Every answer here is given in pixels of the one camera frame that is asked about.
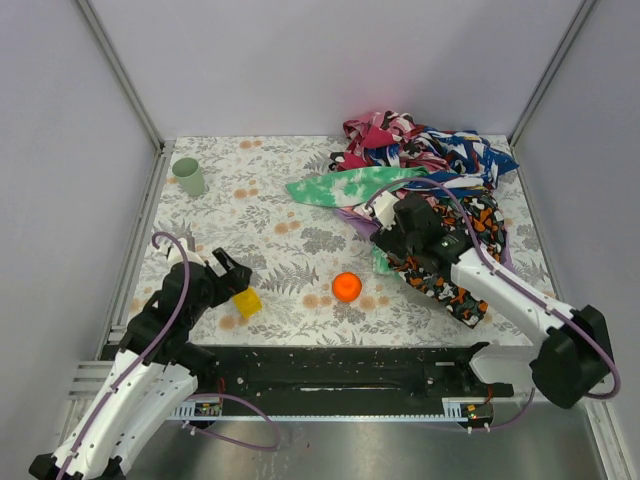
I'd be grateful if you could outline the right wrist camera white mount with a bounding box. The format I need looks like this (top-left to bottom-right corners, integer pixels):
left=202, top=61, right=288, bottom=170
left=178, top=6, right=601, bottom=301
left=371, top=192, right=399, bottom=230

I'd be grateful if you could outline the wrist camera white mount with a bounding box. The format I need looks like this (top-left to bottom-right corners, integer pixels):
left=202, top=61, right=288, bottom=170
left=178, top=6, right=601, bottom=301
left=371, top=192, right=399, bottom=230
left=158, top=238, right=205, bottom=269

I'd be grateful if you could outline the left aluminium frame post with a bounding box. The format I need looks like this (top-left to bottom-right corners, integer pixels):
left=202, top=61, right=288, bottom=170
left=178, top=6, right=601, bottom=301
left=73, top=0, right=165, bottom=152

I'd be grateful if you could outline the purple polo shirt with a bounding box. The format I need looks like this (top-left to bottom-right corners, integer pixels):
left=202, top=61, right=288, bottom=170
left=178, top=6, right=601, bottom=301
left=333, top=209, right=515, bottom=272

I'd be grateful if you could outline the green white tie-dye cloth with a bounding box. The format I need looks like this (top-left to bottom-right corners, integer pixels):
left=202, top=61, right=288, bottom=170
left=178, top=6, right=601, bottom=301
left=285, top=166, right=429, bottom=208

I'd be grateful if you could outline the right aluminium frame post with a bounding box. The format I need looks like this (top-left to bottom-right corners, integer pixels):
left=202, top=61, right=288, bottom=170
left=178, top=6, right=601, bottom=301
left=508, top=0, right=599, bottom=146

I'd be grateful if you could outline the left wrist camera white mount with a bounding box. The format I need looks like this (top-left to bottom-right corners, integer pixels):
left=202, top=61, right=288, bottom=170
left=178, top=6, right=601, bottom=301
left=158, top=238, right=205, bottom=269

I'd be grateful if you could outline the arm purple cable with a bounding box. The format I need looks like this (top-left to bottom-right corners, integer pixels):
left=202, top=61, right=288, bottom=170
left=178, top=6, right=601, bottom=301
left=364, top=177, right=624, bottom=434
left=54, top=232, right=284, bottom=480

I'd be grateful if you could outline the green plastic cup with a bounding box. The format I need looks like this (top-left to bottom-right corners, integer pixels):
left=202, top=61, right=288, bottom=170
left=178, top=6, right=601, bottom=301
left=172, top=157, right=206, bottom=197

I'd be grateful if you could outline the orange plastic ball toy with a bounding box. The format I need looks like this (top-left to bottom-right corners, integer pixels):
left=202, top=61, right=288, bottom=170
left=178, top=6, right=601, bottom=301
left=332, top=272, right=362, bottom=303

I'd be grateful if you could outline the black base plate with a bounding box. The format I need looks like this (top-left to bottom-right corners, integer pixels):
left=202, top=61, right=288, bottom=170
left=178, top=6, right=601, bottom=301
left=192, top=345, right=514, bottom=405

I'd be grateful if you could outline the aluminium frame post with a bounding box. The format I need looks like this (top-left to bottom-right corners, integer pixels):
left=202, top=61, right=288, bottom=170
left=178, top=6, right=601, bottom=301
left=73, top=0, right=165, bottom=152
left=508, top=0, right=599, bottom=146

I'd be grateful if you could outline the pink red patterned cloth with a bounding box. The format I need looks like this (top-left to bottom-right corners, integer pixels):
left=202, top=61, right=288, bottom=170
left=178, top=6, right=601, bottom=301
left=329, top=110, right=429, bottom=172

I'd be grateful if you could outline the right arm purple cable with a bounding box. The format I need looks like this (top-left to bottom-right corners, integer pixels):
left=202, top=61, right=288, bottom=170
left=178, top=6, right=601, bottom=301
left=364, top=177, right=624, bottom=434

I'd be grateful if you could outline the yellow toy block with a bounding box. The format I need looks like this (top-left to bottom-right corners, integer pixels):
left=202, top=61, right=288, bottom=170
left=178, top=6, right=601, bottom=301
left=232, top=287, right=262, bottom=319

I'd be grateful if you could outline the floral table mat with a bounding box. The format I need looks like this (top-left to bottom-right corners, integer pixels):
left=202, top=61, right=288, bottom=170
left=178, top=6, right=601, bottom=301
left=152, top=136, right=526, bottom=346

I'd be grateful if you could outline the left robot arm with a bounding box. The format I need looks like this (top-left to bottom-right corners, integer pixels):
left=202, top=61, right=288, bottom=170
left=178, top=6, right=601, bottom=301
left=29, top=249, right=252, bottom=479

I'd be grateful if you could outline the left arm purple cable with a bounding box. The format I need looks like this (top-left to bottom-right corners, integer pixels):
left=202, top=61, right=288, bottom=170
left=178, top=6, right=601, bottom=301
left=54, top=232, right=284, bottom=480

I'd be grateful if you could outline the white cable duct rail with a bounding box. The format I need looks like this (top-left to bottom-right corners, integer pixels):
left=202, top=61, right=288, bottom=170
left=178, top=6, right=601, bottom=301
left=168, top=395, right=484, bottom=422

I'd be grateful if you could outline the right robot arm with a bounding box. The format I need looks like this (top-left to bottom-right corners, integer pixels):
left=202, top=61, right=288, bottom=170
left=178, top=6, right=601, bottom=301
left=366, top=192, right=615, bottom=409

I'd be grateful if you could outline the blue white patterned cloth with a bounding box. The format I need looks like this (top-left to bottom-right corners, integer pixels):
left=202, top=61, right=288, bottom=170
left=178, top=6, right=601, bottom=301
left=400, top=126, right=519, bottom=197

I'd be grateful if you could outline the black orange camouflage cloth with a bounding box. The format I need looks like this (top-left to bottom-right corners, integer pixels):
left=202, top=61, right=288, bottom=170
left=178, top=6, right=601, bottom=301
left=384, top=192, right=506, bottom=328

